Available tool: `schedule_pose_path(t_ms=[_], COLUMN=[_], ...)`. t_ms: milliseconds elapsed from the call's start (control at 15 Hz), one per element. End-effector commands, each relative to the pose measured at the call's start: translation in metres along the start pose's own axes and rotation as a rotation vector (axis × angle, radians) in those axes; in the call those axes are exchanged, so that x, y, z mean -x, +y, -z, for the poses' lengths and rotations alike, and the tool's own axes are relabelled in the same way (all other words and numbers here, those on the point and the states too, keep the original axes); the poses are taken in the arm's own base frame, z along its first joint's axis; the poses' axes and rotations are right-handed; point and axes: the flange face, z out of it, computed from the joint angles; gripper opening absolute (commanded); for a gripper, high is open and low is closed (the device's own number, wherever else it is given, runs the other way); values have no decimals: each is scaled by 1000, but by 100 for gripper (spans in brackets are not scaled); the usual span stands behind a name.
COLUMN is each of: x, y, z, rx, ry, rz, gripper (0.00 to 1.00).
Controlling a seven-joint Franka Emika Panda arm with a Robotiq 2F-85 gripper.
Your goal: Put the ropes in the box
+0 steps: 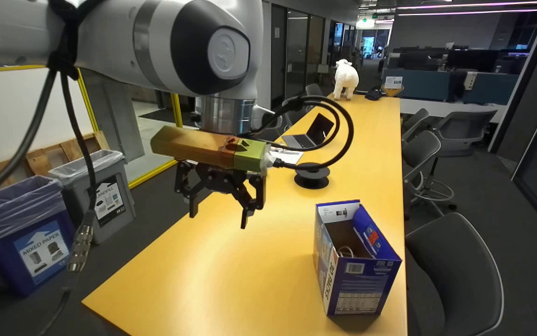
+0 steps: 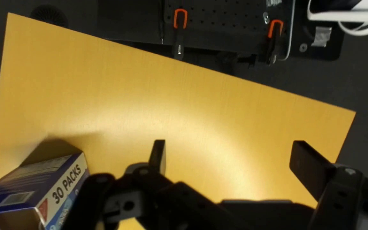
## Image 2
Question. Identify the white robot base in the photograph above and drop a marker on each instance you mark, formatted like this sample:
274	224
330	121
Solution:
350	17

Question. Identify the blue snack pack box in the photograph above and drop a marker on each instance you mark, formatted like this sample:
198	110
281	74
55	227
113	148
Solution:
31	195

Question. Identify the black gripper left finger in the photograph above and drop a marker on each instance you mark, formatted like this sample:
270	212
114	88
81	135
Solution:
150	192

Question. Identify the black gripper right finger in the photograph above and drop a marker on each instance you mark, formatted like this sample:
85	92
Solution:
333	187

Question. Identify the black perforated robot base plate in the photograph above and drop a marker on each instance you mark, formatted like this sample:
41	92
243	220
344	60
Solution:
252	26

